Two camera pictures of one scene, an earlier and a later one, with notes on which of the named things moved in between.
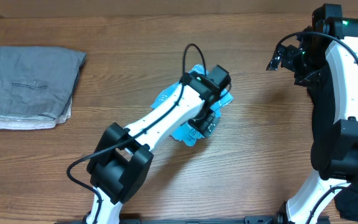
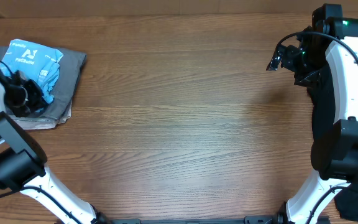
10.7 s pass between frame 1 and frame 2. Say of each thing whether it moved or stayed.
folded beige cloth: stayed
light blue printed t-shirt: moved
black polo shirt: stayed
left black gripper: moved
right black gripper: stayed
